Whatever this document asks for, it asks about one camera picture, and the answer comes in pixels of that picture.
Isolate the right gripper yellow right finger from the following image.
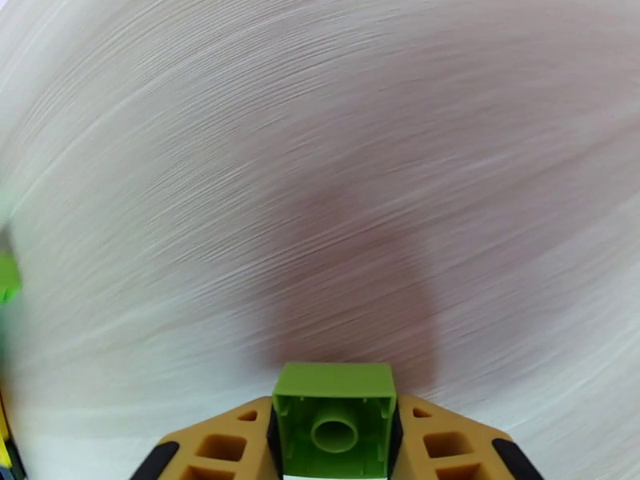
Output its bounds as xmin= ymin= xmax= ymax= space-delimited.
xmin=387 ymin=393 xmax=545 ymax=480

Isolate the small lime green brick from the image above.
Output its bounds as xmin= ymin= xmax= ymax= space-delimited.
xmin=272 ymin=362 xmax=398 ymax=480
xmin=0 ymin=250 xmax=23 ymax=305

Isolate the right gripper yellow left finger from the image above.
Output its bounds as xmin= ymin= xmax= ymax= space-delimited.
xmin=130 ymin=396 xmax=282 ymax=480

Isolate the yellow plastic bin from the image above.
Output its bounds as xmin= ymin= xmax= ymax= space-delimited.
xmin=0 ymin=388 xmax=14 ymax=470

